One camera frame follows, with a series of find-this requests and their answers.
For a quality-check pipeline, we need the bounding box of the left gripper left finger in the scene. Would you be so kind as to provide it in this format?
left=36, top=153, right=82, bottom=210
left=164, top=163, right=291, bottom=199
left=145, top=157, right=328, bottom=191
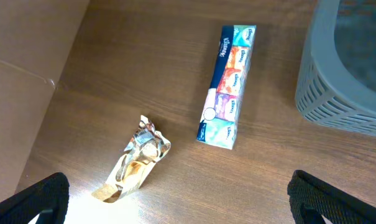
left=0, top=172, right=70, bottom=224

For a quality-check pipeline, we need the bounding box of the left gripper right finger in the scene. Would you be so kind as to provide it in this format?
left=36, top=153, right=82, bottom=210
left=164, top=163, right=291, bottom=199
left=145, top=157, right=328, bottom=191
left=287, top=170, right=376, bottom=224

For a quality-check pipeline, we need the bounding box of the grey plastic shopping basket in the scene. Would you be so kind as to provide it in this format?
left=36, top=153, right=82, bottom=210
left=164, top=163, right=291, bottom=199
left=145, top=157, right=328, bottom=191
left=295, top=0, right=376, bottom=136

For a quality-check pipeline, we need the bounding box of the brown snack wrapper packet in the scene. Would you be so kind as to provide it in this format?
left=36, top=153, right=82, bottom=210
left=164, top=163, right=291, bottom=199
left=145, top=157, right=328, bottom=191
left=92, top=115, right=172, bottom=203

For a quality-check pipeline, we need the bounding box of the Kleenex tissue multipack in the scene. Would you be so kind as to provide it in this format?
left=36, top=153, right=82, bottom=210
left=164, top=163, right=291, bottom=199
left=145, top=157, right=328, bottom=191
left=196, top=25, right=257, bottom=149

